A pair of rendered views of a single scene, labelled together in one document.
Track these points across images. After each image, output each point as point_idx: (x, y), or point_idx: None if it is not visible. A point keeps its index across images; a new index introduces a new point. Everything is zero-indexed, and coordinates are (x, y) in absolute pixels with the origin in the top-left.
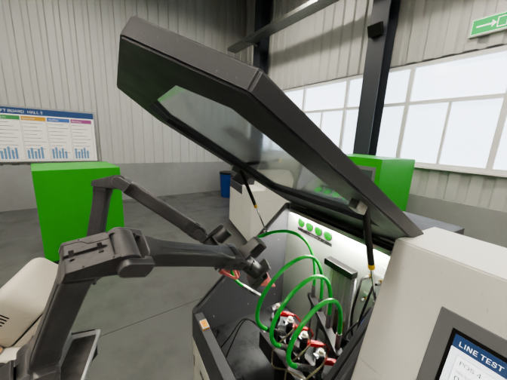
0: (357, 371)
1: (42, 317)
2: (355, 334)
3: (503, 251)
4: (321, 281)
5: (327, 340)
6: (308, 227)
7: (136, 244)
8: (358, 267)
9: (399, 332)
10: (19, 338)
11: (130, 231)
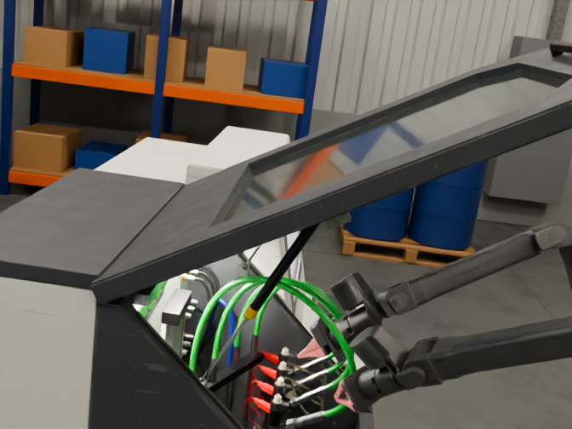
0: None
1: None
2: (274, 297)
3: (213, 154)
4: (224, 326)
5: (248, 367)
6: (154, 299)
7: (534, 230)
8: (176, 281)
9: (283, 248)
10: None
11: (543, 225)
